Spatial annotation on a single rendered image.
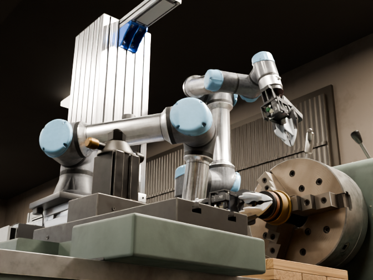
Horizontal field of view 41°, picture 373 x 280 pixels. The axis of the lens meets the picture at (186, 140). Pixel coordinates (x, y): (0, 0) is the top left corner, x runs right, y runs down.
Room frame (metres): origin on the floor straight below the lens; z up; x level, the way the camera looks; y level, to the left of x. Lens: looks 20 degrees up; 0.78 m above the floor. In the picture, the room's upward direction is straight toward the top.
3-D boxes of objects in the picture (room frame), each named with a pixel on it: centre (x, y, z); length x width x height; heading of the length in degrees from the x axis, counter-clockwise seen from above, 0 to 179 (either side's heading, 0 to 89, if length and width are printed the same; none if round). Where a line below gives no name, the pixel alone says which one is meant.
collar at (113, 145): (1.02, 0.15, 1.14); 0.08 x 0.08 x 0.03
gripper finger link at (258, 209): (1.24, -0.17, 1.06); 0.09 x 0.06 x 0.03; 46
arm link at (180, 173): (1.95, -0.02, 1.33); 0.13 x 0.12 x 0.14; 107
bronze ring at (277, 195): (1.30, -0.23, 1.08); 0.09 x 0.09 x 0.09; 47
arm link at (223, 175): (1.99, -0.14, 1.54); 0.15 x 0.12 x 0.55; 107
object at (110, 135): (1.02, 0.15, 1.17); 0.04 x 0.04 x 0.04
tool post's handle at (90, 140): (0.98, 0.19, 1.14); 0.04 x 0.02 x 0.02; 136
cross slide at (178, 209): (0.98, 0.11, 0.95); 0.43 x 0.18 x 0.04; 46
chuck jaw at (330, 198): (1.29, -0.35, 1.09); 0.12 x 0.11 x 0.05; 46
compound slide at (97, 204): (1.04, 0.13, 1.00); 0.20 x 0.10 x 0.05; 136
